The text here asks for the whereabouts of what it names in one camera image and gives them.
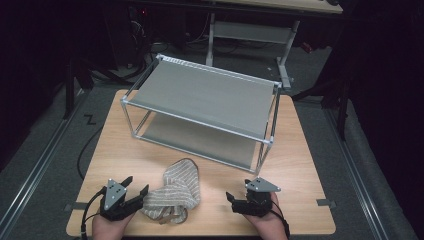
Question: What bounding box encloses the grey two-tier shelf rack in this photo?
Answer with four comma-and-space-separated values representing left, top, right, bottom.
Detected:
120, 53, 283, 177

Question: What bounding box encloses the beige striped towel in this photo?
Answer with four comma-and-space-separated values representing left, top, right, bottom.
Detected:
139, 158, 202, 225

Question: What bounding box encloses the metal floor rail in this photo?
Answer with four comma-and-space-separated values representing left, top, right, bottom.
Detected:
324, 108, 389, 240
0, 96, 86, 234

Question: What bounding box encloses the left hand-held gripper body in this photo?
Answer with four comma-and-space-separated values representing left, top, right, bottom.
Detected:
99, 178, 136, 222

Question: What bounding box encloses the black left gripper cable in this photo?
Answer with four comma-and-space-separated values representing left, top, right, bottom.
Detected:
80, 188, 108, 240

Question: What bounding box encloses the dark computer tower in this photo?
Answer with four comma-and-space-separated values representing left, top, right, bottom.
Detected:
128, 5, 154, 66

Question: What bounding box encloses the person's left hand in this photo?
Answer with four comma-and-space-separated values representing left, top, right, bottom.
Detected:
92, 213, 135, 240

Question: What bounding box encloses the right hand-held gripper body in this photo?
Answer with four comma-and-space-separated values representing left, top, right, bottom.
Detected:
232, 177, 282, 217

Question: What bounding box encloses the black cable bundle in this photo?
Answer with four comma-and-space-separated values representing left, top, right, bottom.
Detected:
133, 40, 169, 79

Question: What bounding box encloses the black floor cable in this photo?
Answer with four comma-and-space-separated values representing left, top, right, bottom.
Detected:
77, 126, 104, 181

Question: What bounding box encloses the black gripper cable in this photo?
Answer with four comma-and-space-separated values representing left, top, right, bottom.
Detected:
269, 208, 291, 239
80, 188, 108, 240

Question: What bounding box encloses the grey tape piece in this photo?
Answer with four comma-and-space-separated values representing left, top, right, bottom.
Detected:
63, 201, 88, 213
316, 198, 337, 209

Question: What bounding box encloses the wooden desk with white legs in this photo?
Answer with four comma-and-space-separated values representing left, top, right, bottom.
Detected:
199, 0, 344, 90

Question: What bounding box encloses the black metal stand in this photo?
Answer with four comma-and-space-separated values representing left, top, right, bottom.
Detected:
63, 56, 134, 120
291, 66, 351, 141

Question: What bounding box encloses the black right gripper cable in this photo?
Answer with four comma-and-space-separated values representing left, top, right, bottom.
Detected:
269, 208, 291, 239

